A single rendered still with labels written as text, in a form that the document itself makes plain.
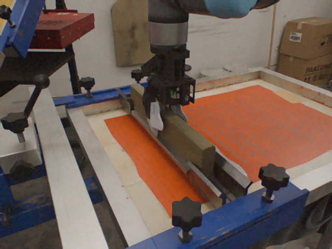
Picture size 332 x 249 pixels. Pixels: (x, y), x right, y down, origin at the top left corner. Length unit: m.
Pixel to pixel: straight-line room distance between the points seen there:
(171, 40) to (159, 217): 0.32
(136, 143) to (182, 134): 0.19
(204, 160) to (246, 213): 0.11
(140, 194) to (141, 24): 2.25
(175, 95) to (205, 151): 0.13
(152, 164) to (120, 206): 0.17
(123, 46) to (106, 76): 0.34
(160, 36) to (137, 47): 2.19
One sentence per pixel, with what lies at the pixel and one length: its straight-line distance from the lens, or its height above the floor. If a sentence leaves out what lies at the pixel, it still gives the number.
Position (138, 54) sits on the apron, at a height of 0.64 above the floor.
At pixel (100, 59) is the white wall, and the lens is 2.65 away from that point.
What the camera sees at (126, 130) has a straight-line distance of 0.73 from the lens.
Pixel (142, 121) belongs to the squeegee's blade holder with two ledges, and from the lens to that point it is 0.69.
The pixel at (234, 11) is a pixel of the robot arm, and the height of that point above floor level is 1.28.
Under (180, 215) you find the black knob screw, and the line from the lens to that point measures 0.36.
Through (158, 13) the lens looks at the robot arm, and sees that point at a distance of 0.50.
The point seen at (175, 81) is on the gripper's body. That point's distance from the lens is 0.51.
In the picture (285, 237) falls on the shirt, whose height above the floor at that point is 0.68.
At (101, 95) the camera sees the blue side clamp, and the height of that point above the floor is 1.00.
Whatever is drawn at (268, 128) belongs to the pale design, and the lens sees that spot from 0.78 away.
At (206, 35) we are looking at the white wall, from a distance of 3.13.
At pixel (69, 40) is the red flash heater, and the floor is 1.04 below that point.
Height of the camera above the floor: 1.33
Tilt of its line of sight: 31 degrees down
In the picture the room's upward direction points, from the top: straight up
